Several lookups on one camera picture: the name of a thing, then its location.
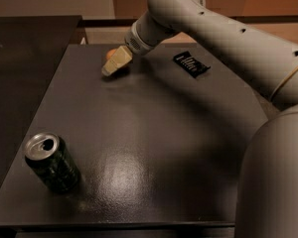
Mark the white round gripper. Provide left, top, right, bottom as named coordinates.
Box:
left=101, top=12, right=177, bottom=76

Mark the black snack bar wrapper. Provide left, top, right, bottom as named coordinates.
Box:
left=173, top=52, right=210, bottom=78

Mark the orange fruit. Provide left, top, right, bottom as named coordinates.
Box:
left=105, top=49, right=117, bottom=60

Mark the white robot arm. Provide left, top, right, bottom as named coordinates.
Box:
left=102, top=0, right=298, bottom=238

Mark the dark green soda can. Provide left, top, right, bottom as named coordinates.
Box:
left=24, top=132, right=79, bottom=193

